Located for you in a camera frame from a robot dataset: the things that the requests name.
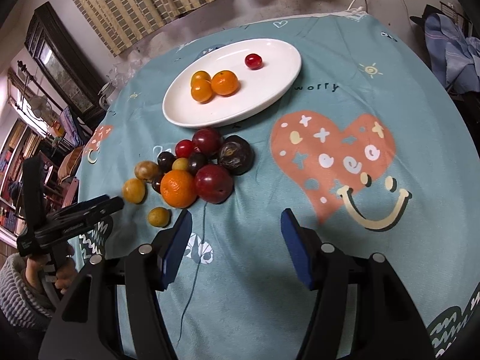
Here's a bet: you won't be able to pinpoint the clear plastic bag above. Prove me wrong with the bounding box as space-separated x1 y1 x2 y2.
109 60 143 87

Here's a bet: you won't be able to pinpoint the mandarin orange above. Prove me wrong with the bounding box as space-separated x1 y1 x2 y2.
160 169 198 209

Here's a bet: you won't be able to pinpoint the speckled brownish yellow plum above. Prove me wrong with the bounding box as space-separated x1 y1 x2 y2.
134 160 160 181

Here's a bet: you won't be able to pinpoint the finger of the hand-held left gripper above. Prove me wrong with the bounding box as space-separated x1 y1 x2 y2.
77 194 110 211
80 197 125 229

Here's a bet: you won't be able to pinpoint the bookshelf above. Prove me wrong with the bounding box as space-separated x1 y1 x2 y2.
0 120 38 233

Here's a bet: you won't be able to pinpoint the dark red plum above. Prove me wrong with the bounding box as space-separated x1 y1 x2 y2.
192 127 223 155

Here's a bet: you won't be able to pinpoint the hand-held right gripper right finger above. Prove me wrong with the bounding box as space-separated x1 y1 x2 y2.
280 208 447 360

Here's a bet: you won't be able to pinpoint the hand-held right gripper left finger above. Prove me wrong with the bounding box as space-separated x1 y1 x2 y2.
37 208 194 360

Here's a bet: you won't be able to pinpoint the white oval plate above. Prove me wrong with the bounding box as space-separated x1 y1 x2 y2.
162 38 303 128

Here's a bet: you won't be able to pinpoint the dark wooden framed cabinet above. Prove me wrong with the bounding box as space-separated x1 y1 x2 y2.
24 2 107 121

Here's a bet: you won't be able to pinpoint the teal printed tablecloth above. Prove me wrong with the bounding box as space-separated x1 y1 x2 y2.
73 11 480 360

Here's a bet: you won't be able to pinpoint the large bright red plum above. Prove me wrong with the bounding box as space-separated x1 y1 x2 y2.
194 164 234 205

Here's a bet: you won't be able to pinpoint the white kettle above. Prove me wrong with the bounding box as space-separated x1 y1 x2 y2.
98 82 117 107

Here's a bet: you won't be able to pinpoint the electric fan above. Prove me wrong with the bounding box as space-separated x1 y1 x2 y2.
28 95 53 121

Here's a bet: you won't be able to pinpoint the person's left forearm grey sleeve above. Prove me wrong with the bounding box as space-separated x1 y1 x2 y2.
0 253 57 327

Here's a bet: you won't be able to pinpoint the bamboo blind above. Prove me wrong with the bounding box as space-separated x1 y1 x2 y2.
56 0 334 58

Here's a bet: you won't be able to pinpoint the person's left hand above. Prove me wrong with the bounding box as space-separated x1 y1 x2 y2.
24 245 77 295

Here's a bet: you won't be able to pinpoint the blue clothes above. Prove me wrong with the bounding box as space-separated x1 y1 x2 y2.
424 11 480 94

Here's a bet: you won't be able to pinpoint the dark purple passion fruit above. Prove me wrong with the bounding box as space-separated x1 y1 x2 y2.
217 135 255 176

